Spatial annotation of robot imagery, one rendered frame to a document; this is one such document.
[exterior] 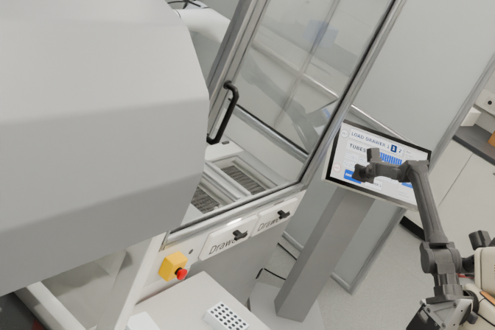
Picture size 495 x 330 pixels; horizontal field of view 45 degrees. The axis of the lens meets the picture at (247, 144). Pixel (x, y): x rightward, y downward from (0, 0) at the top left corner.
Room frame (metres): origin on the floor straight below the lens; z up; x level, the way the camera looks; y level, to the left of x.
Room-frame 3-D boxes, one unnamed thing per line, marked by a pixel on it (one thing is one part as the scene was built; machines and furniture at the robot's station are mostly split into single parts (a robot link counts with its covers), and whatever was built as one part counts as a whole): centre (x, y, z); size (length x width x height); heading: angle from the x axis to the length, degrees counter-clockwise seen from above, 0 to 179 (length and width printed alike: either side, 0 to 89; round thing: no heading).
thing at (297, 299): (2.69, -0.61, 0.51); 0.50 x 0.45 x 1.02; 15
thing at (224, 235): (1.86, -0.08, 0.87); 0.29 x 0.02 x 0.11; 154
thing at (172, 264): (1.56, 0.05, 0.88); 0.07 x 0.05 x 0.07; 154
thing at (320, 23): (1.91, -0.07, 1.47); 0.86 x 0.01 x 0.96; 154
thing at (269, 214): (2.14, -0.22, 0.87); 0.29 x 0.02 x 0.11; 154
